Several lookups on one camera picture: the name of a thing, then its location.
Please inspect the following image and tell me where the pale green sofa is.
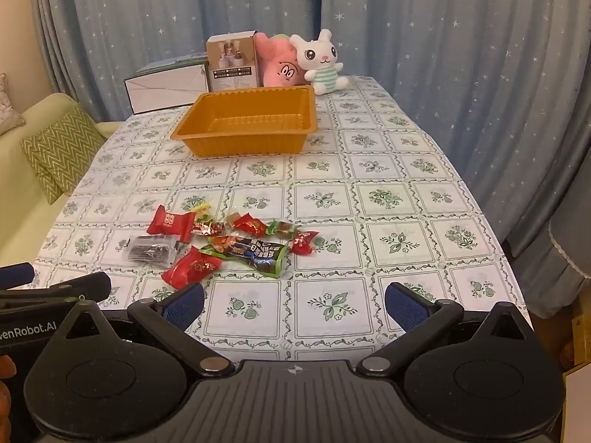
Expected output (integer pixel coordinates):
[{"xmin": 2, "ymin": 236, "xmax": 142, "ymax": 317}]
[{"xmin": 0, "ymin": 74, "xmax": 125, "ymax": 268}]

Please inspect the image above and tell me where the pink plush toy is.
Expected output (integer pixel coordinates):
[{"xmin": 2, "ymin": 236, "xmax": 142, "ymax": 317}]
[{"xmin": 255, "ymin": 32, "xmax": 305, "ymax": 88}]

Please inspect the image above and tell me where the red foil candy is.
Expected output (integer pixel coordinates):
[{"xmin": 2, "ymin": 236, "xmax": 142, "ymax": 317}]
[{"xmin": 231, "ymin": 213, "xmax": 269, "ymax": 237}]

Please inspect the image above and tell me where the blue star curtain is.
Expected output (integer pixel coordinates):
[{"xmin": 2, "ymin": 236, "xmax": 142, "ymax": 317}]
[
  {"xmin": 318, "ymin": 0, "xmax": 591, "ymax": 319},
  {"xmin": 28, "ymin": 0, "xmax": 324, "ymax": 123}
]

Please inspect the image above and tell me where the large red candy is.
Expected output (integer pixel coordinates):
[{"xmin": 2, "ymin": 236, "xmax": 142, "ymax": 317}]
[{"xmin": 147, "ymin": 205, "xmax": 197, "ymax": 244}]

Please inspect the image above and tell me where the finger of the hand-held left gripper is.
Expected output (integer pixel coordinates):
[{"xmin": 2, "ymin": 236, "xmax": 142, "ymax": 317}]
[
  {"xmin": 0, "ymin": 262, "xmax": 35, "ymax": 292},
  {"xmin": 0, "ymin": 271, "xmax": 112, "ymax": 312}
]

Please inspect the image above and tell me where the brown red candy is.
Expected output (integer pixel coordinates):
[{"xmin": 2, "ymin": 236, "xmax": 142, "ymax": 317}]
[{"xmin": 191, "ymin": 220, "xmax": 227, "ymax": 237}]

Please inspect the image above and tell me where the green red candy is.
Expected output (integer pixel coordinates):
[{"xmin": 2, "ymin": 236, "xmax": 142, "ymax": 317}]
[{"xmin": 266, "ymin": 219, "xmax": 298, "ymax": 239}]

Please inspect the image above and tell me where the person's left hand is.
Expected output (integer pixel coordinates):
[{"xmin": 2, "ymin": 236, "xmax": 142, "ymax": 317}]
[{"xmin": 0, "ymin": 354, "xmax": 17, "ymax": 425}]

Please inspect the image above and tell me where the white bunny plush toy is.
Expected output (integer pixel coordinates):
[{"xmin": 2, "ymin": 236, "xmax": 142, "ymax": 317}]
[{"xmin": 289, "ymin": 28, "xmax": 350, "ymax": 96}]

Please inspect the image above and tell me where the green zigzag pillow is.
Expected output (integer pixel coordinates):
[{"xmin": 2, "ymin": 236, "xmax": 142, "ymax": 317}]
[{"xmin": 20, "ymin": 103, "xmax": 106, "ymax": 206}]

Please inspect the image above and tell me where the dark green snack packet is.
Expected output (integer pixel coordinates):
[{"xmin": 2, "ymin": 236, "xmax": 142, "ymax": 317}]
[{"xmin": 199, "ymin": 234, "xmax": 290, "ymax": 279}]

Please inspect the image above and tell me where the orange plastic tray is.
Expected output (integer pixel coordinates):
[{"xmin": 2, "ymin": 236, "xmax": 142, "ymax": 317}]
[{"xmin": 170, "ymin": 86, "xmax": 318, "ymax": 158}]

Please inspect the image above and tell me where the small red candy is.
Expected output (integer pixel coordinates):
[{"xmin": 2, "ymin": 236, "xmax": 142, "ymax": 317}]
[{"xmin": 290, "ymin": 230, "xmax": 320, "ymax": 255}]

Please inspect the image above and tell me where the white flat carton box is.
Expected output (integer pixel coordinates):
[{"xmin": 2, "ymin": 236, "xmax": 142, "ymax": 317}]
[{"xmin": 124, "ymin": 53, "xmax": 209, "ymax": 115}]

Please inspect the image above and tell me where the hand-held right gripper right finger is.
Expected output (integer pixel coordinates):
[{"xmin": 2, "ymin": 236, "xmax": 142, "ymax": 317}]
[{"xmin": 356, "ymin": 281, "xmax": 532, "ymax": 378}]

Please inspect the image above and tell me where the clear packet of dark snack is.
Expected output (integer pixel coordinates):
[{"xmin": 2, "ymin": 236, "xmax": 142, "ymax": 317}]
[{"xmin": 121, "ymin": 234, "xmax": 182, "ymax": 268}]

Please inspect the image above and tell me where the brown printed cardboard box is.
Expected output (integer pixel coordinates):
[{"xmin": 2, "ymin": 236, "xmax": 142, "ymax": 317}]
[{"xmin": 206, "ymin": 31, "xmax": 259, "ymax": 93}]

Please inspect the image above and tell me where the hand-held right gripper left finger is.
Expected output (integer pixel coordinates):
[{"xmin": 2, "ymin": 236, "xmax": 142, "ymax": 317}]
[{"xmin": 59, "ymin": 282, "xmax": 235, "ymax": 378}]

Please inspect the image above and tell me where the blue lace trimmed cloth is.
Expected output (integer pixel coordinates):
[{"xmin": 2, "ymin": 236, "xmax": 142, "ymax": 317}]
[{"xmin": 547, "ymin": 212, "xmax": 591, "ymax": 287}]

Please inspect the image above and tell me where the red gold print snack packet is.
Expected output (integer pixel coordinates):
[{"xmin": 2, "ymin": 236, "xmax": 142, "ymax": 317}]
[{"xmin": 160, "ymin": 246, "xmax": 222, "ymax": 291}]

